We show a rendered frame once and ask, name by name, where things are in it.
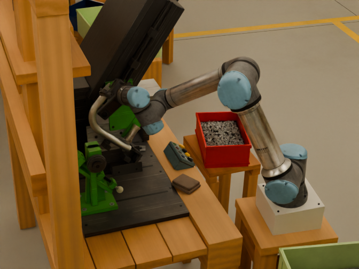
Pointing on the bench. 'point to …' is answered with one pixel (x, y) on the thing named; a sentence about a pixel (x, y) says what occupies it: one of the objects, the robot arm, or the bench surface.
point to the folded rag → (186, 183)
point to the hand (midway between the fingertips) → (103, 96)
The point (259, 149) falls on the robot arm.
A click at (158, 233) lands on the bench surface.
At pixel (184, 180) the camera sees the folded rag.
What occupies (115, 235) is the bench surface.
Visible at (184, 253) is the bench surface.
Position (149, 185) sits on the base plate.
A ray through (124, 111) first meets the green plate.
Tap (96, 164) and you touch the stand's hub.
